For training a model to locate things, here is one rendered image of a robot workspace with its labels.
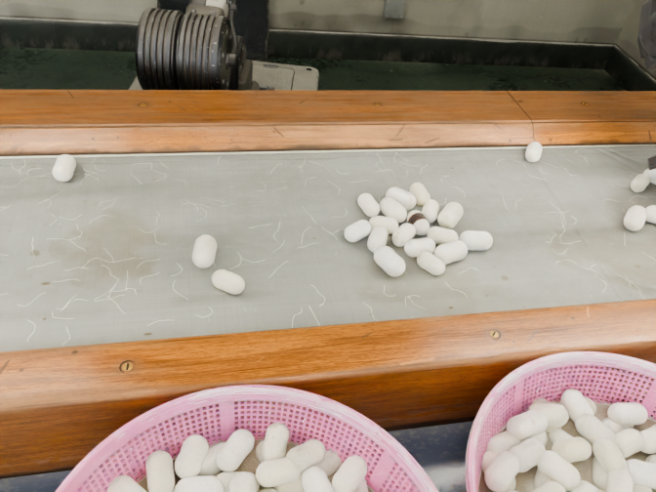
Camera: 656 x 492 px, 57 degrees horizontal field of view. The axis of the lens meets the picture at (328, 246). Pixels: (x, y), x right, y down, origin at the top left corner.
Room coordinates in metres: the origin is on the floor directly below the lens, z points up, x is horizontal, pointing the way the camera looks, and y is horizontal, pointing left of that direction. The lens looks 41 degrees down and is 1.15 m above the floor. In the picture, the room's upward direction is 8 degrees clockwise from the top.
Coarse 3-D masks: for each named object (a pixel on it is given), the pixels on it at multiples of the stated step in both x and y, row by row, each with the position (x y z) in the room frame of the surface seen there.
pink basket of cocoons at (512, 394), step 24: (552, 360) 0.33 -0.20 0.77; (576, 360) 0.34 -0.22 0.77; (600, 360) 0.34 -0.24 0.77; (624, 360) 0.34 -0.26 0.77; (504, 384) 0.30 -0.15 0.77; (528, 384) 0.32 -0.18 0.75; (552, 384) 0.33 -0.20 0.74; (576, 384) 0.33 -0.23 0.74; (600, 384) 0.34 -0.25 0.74; (624, 384) 0.34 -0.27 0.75; (480, 408) 0.27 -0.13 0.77; (504, 408) 0.30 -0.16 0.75; (528, 408) 0.31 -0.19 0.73; (648, 408) 0.32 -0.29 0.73; (480, 432) 0.26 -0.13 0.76; (480, 456) 0.25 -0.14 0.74
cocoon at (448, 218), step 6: (450, 204) 0.54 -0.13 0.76; (456, 204) 0.54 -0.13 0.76; (444, 210) 0.53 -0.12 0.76; (450, 210) 0.53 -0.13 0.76; (456, 210) 0.53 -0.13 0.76; (462, 210) 0.54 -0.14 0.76; (438, 216) 0.53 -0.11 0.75; (444, 216) 0.52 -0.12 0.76; (450, 216) 0.52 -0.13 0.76; (456, 216) 0.53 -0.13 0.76; (438, 222) 0.52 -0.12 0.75; (444, 222) 0.52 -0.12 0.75; (450, 222) 0.52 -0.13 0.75; (456, 222) 0.52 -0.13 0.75
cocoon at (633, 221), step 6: (630, 210) 0.58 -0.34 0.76; (636, 210) 0.58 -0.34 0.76; (642, 210) 0.58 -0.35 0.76; (630, 216) 0.57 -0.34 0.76; (636, 216) 0.57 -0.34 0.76; (642, 216) 0.57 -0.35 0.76; (624, 222) 0.57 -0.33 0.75; (630, 222) 0.56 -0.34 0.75; (636, 222) 0.56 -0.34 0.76; (642, 222) 0.56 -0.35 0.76; (630, 228) 0.56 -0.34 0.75; (636, 228) 0.56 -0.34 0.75
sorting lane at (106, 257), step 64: (0, 192) 0.48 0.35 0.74; (64, 192) 0.50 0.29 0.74; (128, 192) 0.51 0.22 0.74; (192, 192) 0.53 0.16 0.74; (256, 192) 0.54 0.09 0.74; (320, 192) 0.56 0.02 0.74; (384, 192) 0.58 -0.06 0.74; (448, 192) 0.59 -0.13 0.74; (512, 192) 0.61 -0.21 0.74; (576, 192) 0.63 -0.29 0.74; (640, 192) 0.65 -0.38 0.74; (0, 256) 0.39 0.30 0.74; (64, 256) 0.40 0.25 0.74; (128, 256) 0.41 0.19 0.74; (256, 256) 0.44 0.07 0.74; (320, 256) 0.45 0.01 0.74; (512, 256) 0.49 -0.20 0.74; (576, 256) 0.51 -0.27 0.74; (640, 256) 0.52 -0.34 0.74; (0, 320) 0.32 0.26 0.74; (64, 320) 0.33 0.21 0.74; (128, 320) 0.34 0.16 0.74; (192, 320) 0.35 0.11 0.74; (256, 320) 0.36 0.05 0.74; (320, 320) 0.37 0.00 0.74; (384, 320) 0.38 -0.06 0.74
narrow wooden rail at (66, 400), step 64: (448, 320) 0.36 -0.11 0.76; (512, 320) 0.38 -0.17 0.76; (576, 320) 0.39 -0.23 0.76; (640, 320) 0.40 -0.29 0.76; (0, 384) 0.24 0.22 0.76; (64, 384) 0.25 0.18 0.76; (128, 384) 0.26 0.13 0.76; (192, 384) 0.26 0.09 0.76; (256, 384) 0.27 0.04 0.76; (320, 384) 0.29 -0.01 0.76; (384, 384) 0.30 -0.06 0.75; (448, 384) 0.32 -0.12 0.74; (0, 448) 0.22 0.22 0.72; (64, 448) 0.23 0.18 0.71
